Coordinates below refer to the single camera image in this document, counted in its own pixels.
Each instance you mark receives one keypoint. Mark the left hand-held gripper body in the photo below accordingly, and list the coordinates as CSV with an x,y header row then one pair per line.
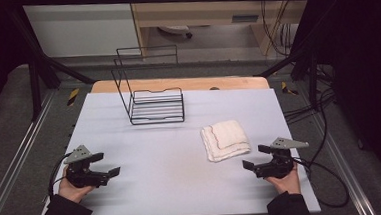
x,y
77,154

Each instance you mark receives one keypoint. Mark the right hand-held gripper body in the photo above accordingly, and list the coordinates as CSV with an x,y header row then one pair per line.
x,y
282,163

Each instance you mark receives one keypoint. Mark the white towel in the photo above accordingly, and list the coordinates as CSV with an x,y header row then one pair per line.
x,y
225,140

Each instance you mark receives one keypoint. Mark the person's right hand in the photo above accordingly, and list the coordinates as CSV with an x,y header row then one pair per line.
x,y
288,183

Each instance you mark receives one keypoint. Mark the person's left hand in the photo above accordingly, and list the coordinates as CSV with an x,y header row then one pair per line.
x,y
70,191

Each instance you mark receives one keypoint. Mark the white board table cover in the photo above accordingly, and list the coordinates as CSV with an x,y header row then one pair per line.
x,y
169,175

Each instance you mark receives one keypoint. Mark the wooden table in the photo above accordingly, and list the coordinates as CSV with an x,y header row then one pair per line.
x,y
190,83

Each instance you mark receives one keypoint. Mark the white cabinet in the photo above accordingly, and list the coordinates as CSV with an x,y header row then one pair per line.
x,y
83,30

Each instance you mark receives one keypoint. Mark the light wooden desk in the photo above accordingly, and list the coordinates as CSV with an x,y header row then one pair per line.
x,y
206,13

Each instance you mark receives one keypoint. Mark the office chair base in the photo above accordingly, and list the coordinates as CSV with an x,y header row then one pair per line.
x,y
175,30

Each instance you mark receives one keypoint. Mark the aluminium floor rail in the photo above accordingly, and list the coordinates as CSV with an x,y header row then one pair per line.
x,y
18,161
345,164

